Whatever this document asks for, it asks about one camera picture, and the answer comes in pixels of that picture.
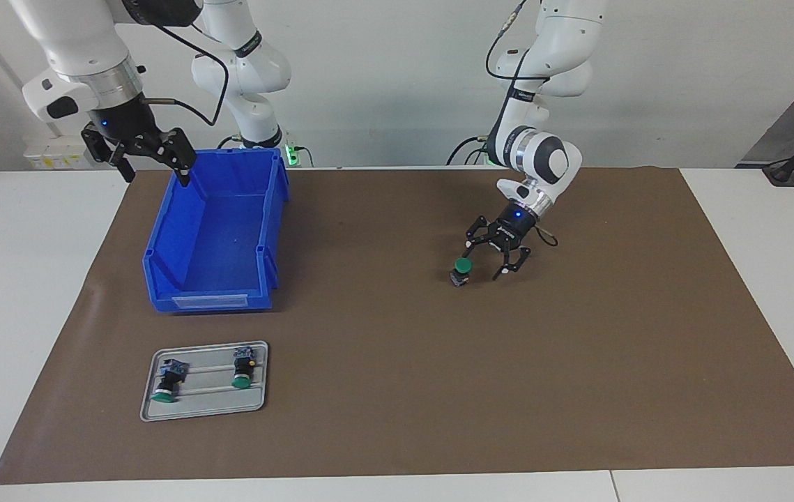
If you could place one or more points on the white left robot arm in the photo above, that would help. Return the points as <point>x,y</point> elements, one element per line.
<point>564,42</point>

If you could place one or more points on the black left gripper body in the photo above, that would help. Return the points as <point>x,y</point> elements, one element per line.
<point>514,224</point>

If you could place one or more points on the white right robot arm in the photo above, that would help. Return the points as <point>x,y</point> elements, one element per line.
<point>76,42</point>

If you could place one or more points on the brown table mat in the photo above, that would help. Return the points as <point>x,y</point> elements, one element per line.
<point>508,383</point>

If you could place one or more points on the green push button switch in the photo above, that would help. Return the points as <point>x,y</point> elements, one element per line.
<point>242,369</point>
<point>464,265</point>
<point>166,382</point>

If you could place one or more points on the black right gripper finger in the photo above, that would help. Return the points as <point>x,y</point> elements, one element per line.
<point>101,143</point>
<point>179,150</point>

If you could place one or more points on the white wall socket box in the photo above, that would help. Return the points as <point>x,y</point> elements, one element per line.
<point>44,162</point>

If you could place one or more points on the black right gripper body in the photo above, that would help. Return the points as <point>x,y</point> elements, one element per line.
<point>123,120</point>

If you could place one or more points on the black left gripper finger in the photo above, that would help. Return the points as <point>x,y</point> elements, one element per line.
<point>484,232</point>
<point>516,258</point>

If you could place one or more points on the grey metal tray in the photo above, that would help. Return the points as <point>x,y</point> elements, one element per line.
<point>219,411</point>

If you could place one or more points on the blue plastic storage bin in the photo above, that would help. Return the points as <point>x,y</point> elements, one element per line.
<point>215,237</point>

